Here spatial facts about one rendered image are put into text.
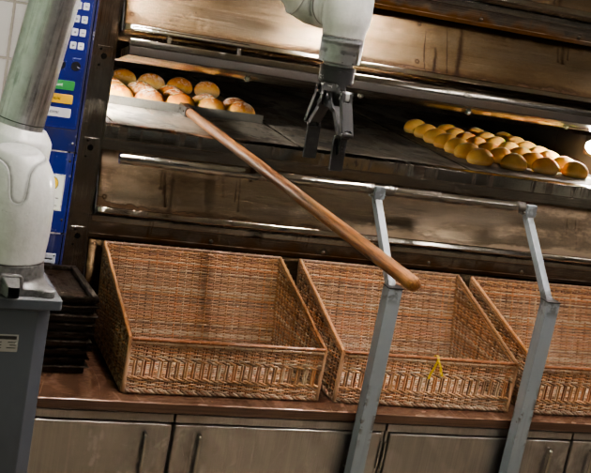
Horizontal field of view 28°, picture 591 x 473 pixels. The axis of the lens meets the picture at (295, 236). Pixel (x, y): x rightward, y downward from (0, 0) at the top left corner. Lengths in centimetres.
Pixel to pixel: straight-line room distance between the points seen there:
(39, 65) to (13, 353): 59
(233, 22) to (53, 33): 102
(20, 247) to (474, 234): 187
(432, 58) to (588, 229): 85
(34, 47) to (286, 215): 130
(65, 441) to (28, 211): 90
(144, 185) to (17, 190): 117
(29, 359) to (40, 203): 31
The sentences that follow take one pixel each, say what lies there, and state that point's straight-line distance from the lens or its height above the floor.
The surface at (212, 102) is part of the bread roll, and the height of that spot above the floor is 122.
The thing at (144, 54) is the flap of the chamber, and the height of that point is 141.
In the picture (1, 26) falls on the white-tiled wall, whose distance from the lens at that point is 330.
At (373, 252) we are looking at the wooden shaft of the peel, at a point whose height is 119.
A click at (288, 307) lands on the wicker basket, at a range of 345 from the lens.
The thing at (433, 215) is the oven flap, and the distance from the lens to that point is 375.
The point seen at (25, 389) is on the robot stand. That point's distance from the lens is 241.
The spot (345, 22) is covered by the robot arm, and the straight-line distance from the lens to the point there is 246.
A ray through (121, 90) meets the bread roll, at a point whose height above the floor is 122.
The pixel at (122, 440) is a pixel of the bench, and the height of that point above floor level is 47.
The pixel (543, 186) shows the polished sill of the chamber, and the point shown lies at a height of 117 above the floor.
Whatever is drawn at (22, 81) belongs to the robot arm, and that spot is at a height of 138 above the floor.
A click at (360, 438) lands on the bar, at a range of 320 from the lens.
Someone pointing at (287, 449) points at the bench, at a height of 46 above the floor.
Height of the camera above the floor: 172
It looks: 13 degrees down
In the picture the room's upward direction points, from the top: 11 degrees clockwise
